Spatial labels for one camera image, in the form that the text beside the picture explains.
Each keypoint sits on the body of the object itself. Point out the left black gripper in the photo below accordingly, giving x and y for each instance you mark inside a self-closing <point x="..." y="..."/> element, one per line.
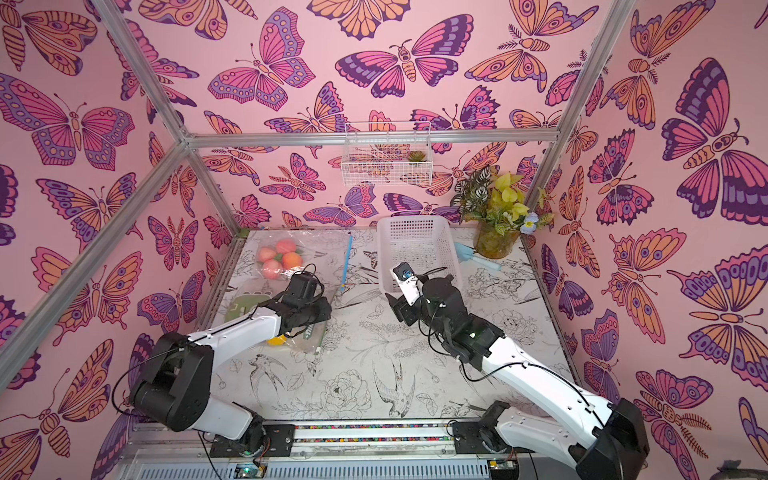
<point x="326" y="309"/>

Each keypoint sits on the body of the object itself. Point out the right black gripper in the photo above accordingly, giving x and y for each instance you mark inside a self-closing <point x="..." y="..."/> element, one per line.
<point x="405" y="307"/>

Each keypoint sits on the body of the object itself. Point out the clear green-zipper zip-top bag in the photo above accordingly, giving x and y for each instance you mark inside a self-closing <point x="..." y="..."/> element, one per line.
<point x="257" y="318"/>

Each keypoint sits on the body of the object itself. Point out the yellow peach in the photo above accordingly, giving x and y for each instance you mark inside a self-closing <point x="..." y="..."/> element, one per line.
<point x="276" y="341"/>

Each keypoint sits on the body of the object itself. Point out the orange-red peach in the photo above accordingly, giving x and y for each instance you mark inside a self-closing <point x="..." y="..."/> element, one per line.
<point x="291" y="261"/>

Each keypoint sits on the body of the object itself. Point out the pink peach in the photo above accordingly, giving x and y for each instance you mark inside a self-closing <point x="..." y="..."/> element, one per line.
<point x="265" y="254"/>
<point x="285" y="246"/>
<point x="271" y="269"/>

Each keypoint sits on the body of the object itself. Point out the clear blue-zipper zip-top bag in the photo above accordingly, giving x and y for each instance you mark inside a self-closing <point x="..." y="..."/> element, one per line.
<point x="279" y="254"/>

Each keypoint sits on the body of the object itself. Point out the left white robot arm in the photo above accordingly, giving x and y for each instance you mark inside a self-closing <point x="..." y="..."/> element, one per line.
<point x="174" y="384"/>

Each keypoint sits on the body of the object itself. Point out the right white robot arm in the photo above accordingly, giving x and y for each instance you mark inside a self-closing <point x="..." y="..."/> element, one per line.
<point x="597" y="437"/>

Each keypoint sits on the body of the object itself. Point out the light blue scoop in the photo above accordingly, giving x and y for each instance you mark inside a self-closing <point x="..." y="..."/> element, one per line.
<point x="466" y="253"/>

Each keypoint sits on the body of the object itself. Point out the pink plastic basket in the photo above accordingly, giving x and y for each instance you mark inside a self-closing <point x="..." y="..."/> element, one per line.
<point x="425" y="242"/>

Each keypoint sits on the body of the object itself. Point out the potted artificial plant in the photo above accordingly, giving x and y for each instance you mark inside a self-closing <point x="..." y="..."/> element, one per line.
<point x="496" y="203"/>

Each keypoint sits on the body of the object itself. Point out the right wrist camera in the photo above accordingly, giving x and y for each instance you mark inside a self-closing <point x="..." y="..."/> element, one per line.
<point x="407" y="281"/>

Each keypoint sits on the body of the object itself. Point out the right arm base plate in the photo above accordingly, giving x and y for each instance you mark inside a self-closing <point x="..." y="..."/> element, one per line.
<point x="470" y="437"/>

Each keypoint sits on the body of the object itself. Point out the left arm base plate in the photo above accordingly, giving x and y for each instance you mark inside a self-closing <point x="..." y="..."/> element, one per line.
<point x="267" y="440"/>

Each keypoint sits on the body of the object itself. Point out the white wire wall basket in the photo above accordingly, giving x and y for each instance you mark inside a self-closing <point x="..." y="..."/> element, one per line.
<point x="387" y="153"/>

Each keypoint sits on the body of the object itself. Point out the aluminium frame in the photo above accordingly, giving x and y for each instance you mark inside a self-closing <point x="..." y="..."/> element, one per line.
<point x="43" y="317"/>

